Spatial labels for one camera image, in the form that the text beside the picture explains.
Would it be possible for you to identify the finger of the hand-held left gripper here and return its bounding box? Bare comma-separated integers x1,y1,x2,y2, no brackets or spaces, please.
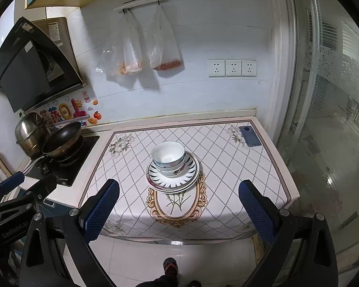
6,174,58,208
0,172,26,205

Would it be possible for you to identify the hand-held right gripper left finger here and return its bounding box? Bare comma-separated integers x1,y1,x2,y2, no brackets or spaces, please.
19,179,120,287

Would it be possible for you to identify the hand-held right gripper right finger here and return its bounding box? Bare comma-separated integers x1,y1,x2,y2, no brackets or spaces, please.
238,180,338,287

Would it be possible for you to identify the cream white plate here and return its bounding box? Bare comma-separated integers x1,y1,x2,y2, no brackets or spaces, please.
148,177,199,194

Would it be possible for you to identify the white plate with leaf pattern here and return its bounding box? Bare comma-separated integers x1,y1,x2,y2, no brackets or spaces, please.
146,151,200,187

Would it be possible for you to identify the white bowl with colourful dots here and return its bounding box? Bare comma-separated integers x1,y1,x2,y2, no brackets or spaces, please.
153,155,186,171

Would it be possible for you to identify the white plate with grey branch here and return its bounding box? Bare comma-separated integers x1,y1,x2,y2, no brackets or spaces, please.
146,170,202,192

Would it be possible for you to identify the white bowl with rose print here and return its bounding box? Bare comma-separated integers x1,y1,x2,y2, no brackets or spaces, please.
157,161,186,177

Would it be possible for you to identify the white bowl with black rim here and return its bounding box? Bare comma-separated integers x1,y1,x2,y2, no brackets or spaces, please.
151,142,185,166

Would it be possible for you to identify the black induction cooktop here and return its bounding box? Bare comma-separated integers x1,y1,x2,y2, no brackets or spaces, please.
25,134,100,187

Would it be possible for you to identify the dark frying pan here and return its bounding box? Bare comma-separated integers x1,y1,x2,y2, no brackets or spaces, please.
22,121,84,175

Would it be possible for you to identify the diamond-patterned floral tablecloth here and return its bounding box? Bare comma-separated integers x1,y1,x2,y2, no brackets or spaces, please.
79,120,300,241

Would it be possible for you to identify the stainless steel pot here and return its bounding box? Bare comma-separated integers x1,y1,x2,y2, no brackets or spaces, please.
15,112,48,157

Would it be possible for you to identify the blue smartphone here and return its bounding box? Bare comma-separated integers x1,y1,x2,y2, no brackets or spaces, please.
239,126,263,148

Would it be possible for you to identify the frosted glass sliding door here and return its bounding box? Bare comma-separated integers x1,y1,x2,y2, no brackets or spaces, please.
281,0,359,264

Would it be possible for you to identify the black range hood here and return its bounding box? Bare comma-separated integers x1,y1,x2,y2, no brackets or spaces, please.
0,16,87,113

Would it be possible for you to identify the clear plastic bag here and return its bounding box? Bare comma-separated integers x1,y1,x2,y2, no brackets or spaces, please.
96,15,129,77

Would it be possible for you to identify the plastic bag with orange contents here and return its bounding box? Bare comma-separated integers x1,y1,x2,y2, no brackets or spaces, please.
120,10,144,75

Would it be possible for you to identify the plastic bag with red contents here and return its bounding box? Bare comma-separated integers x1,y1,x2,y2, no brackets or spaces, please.
146,4,182,72

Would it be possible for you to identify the colourful cartoon wall sticker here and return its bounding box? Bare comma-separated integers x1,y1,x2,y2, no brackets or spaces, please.
37,91,102,133

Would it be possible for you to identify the white wall socket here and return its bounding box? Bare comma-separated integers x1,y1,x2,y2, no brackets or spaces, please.
225,60,242,77
242,60,258,77
208,60,225,77

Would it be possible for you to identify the wall hook rail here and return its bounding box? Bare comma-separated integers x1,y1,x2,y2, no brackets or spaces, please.
114,0,187,12

